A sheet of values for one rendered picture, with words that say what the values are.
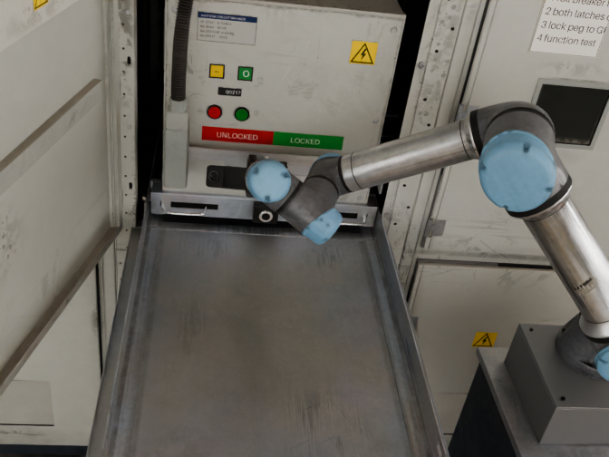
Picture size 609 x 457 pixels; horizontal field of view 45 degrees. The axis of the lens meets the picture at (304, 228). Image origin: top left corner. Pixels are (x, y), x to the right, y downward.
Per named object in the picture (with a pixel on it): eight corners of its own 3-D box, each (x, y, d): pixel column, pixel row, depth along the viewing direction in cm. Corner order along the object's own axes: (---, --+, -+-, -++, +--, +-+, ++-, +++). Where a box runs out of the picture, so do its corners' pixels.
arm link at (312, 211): (352, 199, 143) (309, 163, 141) (339, 231, 134) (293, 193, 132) (329, 223, 147) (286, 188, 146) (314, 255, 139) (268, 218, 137)
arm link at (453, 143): (545, 72, 130) (304, 148, 152) (544, 98, 121) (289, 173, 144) (563, 130, 135) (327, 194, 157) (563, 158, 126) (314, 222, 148)
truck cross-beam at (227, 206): (373, 227, 182) (378, 207, 179) (150, 213, 175) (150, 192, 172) (370, 215, 186) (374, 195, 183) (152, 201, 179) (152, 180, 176)
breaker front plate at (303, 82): (365, 210, 179) (405, 20, 152) (163, 198, 173) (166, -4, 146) (364, 208, 180) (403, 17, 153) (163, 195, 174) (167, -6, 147)
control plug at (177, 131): (186, 189, 160) (188, 117, 150) (163, 188, 160) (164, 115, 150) (188, 170, 167) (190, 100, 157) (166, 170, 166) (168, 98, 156)
